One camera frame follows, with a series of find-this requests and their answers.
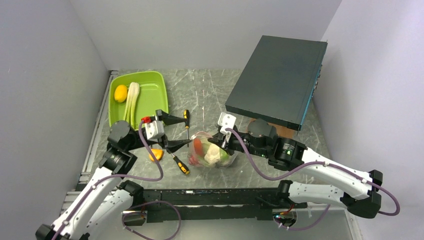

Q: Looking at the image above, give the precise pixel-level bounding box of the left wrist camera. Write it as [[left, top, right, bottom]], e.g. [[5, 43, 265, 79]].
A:
[[139, 116, 165, 140]]

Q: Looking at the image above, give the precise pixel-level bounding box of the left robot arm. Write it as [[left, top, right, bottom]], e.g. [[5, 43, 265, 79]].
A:
[[35, 109, 190, 240]]

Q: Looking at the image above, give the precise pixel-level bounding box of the yellow lemon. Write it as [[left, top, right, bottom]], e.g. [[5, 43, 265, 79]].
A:
[[113, 84, 128, 103]]

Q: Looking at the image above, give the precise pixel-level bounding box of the clear zip top bag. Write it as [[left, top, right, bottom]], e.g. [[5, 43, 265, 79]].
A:
[[187, 131, 238, 168]]

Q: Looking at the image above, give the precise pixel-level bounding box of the black yellow screwdriver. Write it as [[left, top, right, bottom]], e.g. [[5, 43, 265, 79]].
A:
[[166, 148, 190, 175], [183, 109, 190, 140]]

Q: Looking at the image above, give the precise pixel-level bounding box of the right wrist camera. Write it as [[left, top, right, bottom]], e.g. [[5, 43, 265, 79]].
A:
[[217, 112, 237, 140]]

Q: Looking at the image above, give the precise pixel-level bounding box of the wooden block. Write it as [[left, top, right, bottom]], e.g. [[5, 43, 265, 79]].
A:
[[246, 118, 295, 139]]

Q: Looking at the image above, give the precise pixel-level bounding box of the red tomato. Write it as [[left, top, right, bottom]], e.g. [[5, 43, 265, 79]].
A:
[[188, 155, 200, 166]]

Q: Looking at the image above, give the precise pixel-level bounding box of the orange tape measure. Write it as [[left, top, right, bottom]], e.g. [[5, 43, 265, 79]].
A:
[[149, 148, 164, 162]]

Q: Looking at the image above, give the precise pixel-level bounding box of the celery stalk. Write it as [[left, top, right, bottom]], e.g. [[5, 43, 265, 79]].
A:
[[123, 82, 140, 127]]

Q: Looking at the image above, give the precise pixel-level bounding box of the orange carrot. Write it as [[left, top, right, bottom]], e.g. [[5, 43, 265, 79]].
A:
[[192, 138, 205, 157]]

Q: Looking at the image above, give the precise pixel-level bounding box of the green cabbage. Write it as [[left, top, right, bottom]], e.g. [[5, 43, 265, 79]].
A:
[[217, 149, 230, 165]]

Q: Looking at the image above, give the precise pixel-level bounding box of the aluminium frame rail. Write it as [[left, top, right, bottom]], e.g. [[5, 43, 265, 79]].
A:
[[75, 70, 119, 191]]

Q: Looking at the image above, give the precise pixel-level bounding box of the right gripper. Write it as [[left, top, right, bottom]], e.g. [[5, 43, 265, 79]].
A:
[[208, 128, 269, 158]]

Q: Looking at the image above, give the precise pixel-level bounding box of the green plastic tray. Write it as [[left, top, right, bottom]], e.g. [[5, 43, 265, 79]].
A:
[[108, 71, 169, 130]]

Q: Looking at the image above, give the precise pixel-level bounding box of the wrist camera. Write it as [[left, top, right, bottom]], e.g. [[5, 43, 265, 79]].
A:
[[139, 116, 165, 140], [217, 112, 237, 140]]

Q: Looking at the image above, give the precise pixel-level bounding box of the white cauliflower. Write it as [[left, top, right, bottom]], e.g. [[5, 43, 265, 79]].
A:
[[204, 144, 221, 165]]

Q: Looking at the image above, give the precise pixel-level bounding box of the dark grey box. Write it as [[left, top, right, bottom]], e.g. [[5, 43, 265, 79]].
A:
[[224, 35, 328, 131]]

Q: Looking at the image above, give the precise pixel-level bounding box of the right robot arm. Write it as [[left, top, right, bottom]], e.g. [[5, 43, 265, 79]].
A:
[[208, 119, 383, 219]]

